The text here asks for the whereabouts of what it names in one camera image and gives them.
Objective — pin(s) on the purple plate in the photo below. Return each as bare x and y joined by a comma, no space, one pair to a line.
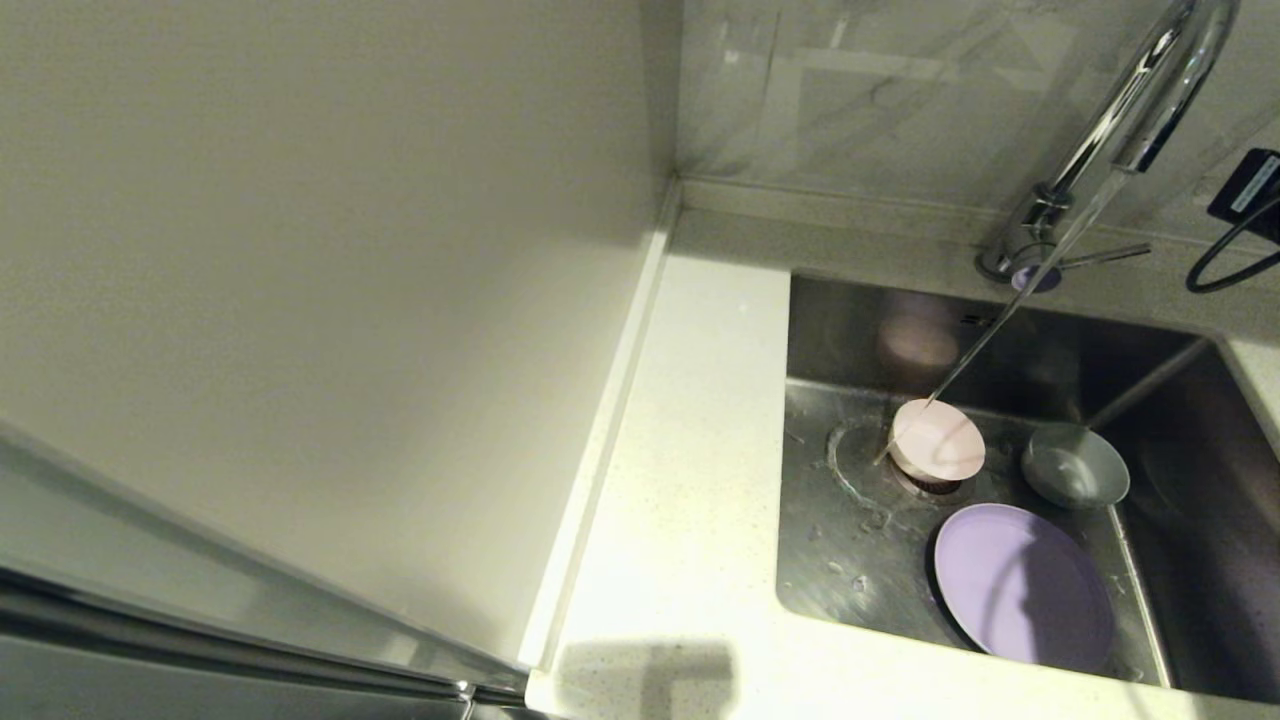
1000,580

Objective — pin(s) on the light blue bowl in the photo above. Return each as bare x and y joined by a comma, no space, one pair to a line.
1075,468

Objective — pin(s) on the chrome gooseneck faucet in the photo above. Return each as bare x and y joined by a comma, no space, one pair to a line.
1035,230

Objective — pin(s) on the tall white cabinet panel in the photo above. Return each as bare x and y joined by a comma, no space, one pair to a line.
300,250

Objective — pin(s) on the pink bowl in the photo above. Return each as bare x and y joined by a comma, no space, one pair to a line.
940,442

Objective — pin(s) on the stainless steel appliance door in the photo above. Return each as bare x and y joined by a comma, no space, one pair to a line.
100,698

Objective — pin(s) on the stainless steel sink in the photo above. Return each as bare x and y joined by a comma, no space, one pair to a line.
860,570

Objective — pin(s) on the round metal drain strainer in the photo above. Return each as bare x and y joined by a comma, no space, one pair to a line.
938,488

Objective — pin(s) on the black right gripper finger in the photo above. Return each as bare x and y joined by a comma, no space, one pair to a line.
1245,195

